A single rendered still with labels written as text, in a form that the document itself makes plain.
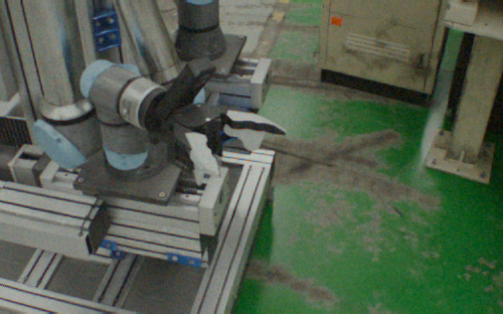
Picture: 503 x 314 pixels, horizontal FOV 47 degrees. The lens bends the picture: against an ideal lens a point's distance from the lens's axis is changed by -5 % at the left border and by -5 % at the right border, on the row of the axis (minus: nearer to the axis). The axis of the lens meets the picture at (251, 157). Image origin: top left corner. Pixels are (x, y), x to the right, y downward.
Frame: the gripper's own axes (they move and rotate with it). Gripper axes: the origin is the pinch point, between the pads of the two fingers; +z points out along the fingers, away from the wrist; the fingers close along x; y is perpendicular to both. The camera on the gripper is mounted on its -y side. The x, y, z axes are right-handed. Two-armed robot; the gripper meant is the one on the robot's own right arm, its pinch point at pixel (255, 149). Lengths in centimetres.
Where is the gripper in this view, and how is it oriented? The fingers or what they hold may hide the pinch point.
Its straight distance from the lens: 83.0
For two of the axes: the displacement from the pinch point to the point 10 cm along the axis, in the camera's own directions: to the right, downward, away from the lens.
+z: 7.8, 4.1, -4.8
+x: -6.2, 4.0, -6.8
